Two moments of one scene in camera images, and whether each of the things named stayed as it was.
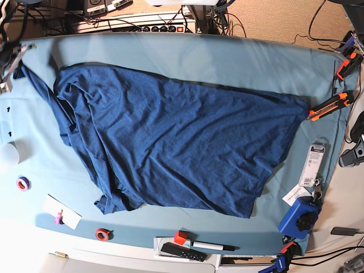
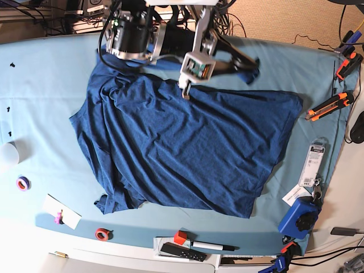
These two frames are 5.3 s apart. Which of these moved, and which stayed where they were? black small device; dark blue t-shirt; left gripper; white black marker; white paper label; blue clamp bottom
Moved: dark blue t-shirt; left gripper
Stayed: blue clamp bottom; black small device; white black marker; white paper label
